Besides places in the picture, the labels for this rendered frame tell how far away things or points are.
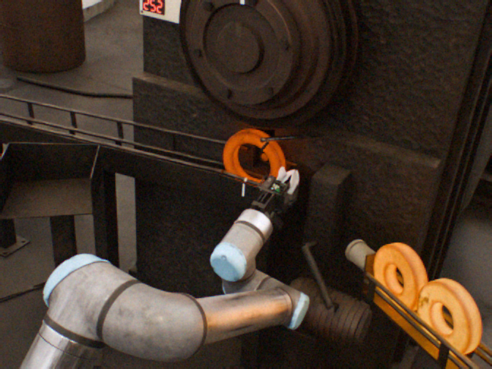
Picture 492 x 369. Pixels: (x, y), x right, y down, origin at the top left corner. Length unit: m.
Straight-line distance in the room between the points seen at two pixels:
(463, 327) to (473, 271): 1.50
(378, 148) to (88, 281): 0.87
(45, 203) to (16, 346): 0.62
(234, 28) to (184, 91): 0.44
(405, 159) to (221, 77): 0.51
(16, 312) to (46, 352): 1.31
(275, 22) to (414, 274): 0.64
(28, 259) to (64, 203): 0.83
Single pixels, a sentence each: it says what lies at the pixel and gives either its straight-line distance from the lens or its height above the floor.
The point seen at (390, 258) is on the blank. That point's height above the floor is 0.75.
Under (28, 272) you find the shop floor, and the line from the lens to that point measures 2.57.
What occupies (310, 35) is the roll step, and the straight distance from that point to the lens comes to 1.44.
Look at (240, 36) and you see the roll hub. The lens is 1.46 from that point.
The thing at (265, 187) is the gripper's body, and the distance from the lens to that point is 1.57.
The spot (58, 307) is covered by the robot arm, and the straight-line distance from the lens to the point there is 1.09.
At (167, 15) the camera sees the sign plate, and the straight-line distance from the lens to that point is 1.86.
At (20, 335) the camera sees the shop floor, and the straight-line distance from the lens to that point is 2.31.
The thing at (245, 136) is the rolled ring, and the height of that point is 0.83.
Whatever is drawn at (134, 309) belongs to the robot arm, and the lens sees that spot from 1.02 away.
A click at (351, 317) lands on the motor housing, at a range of 1.60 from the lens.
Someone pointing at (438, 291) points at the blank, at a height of 0.77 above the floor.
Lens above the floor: 1.58
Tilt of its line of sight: 31 degrees down
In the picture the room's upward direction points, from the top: 5 degrees clockwise
